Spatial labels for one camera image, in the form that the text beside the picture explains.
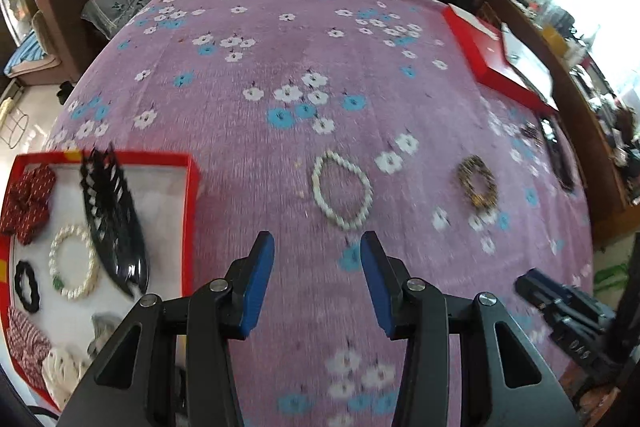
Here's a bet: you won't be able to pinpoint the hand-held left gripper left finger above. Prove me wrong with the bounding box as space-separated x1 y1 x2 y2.
57 231 276 427

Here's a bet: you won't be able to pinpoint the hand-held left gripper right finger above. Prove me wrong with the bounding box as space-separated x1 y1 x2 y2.
360 231 581 427

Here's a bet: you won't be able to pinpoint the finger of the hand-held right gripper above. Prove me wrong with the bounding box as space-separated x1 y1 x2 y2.
515 269 565 311

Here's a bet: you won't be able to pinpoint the white pearl bracelet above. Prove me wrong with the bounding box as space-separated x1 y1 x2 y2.
311 150 374 232

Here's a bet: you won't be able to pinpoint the red tray box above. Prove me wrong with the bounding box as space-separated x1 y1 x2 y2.
0 151 201 413

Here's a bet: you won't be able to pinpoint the leopard print scrunchie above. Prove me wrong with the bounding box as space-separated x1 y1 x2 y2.
456 155 501 210

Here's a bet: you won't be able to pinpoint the black hair claw clip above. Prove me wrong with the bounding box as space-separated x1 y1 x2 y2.
80 146 151 298

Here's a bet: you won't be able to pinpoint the grey sheer scrunchie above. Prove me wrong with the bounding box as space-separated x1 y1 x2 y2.
90 313 129 356

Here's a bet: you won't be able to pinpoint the pearl bracelet with green bead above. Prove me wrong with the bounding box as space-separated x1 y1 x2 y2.
48 224 100 301

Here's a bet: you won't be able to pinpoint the cream dotted scrunchie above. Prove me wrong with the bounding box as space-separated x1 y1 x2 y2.
42 344 94 411

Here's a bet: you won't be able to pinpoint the black satin scrunchie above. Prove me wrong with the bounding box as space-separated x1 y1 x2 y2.
14 259 42 312

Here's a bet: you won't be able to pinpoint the red plaid scrunchie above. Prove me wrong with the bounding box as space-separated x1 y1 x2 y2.
7 307 54 390

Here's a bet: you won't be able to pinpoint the red polka dot scrunchie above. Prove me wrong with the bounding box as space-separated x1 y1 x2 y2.
0 164 57 246

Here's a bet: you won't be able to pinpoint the wooden sideboard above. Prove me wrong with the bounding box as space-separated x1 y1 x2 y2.
472 0 640 251

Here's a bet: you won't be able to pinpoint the dark sheer dotted scrunchie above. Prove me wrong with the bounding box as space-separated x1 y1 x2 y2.
517 121 546 148

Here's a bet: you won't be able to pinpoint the white papers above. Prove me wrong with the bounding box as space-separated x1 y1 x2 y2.
501 24 555 100

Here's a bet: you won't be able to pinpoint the purple floral tablecloth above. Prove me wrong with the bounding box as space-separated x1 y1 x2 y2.
42 0 596 427

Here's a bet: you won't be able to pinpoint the red gift box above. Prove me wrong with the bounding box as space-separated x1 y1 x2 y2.
442 3 560 114

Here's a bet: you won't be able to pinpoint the grey patterned quilt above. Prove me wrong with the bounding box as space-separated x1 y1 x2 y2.
80 0 157 40

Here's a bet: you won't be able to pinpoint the blue striped cushion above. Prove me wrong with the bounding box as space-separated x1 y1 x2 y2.
2 29 62 78

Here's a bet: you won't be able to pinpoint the brown sofa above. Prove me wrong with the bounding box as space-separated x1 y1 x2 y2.
32 0 109 86

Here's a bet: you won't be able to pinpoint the white wire basket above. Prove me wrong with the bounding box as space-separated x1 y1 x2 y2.
0 97 29 150

